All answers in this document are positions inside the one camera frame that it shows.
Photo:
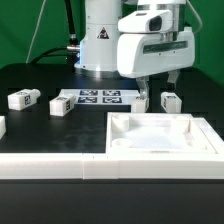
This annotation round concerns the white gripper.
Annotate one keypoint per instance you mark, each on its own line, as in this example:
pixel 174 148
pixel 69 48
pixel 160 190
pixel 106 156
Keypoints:
pixel 141 55

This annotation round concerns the white square tabletop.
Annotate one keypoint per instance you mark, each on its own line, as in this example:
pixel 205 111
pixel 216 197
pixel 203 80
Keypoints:
pixel 148 133

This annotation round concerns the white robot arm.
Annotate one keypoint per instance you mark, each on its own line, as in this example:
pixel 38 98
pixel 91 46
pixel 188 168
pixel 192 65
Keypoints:
pixel 98 48

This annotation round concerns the paper sheet with tags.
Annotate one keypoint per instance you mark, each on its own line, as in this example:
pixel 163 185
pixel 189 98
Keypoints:
pixel 101 97

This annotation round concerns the white obstacle fence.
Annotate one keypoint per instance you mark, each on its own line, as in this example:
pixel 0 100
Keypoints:
pixel 101 166

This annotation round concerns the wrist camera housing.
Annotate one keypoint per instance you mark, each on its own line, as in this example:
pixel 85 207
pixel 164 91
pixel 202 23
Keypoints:
pixel 146 21

